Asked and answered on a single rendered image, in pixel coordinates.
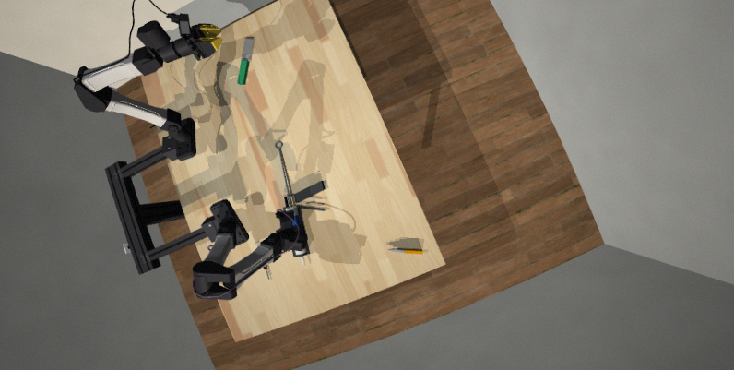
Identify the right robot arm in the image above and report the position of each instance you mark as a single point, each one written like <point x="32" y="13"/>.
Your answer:
<point x="208" y="274"/>

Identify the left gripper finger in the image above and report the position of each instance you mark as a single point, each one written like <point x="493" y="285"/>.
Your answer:
<point x="216" y="41"/>
<point x="210" y="30"/>

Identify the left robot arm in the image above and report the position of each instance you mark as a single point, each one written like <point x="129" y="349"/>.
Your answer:
<point x="93" y="88"/>

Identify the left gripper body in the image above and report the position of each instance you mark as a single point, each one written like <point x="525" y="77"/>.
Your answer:
<point x="195" y="46"/>

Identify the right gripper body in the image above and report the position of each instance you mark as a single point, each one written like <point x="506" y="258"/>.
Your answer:
<point x="294" y="229"/>

